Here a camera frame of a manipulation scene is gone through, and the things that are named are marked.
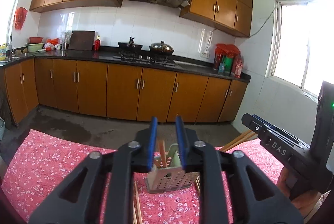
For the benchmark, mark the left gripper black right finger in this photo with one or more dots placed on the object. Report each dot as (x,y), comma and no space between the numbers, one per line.
(230,183)

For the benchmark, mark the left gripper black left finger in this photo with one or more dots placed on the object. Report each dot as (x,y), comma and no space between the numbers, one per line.
(78,198)

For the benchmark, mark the single wooden chopstick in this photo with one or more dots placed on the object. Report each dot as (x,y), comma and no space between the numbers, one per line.
(161,147)

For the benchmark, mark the lower wooden kitchen cabinets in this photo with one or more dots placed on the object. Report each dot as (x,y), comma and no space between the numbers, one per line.
(119,91)

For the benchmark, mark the person's right hand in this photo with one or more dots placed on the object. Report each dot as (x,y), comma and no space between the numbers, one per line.
(307,203)

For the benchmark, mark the perforated grey utensil holder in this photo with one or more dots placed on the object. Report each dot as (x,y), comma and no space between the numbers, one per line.
(170,178)

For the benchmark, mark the black countertop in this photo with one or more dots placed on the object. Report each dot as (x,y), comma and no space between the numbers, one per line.
(183,65)

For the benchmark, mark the gas stove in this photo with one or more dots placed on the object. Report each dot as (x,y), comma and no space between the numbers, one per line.
(136,58)

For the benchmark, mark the pink floral tablecloth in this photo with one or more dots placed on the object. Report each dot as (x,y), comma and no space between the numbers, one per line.
(42,161)

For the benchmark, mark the green bottle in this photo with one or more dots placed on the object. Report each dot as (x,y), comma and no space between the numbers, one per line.
(228,64)

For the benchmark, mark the red plastic bag on counter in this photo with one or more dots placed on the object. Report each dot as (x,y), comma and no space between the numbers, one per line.
(221,51)

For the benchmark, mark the black wok on stove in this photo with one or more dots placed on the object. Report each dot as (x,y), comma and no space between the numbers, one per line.
(130,46)

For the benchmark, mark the lidded dark wok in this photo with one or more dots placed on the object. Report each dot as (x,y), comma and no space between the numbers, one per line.
(161,48)

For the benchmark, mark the window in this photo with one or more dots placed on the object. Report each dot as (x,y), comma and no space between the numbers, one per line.
(302,44)

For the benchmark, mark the red bottle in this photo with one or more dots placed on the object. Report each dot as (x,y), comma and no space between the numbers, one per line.
(97,43)

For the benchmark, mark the dark wooden cutting board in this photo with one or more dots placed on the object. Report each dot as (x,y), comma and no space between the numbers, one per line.
(82,40)

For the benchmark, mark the green basin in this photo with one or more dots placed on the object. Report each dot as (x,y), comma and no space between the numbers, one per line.
(34,47)

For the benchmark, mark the red basin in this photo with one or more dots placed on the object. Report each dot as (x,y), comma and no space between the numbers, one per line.
(34,40)

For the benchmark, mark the red bag hanging on wall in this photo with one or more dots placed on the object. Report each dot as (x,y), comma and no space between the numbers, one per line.
(19,18)

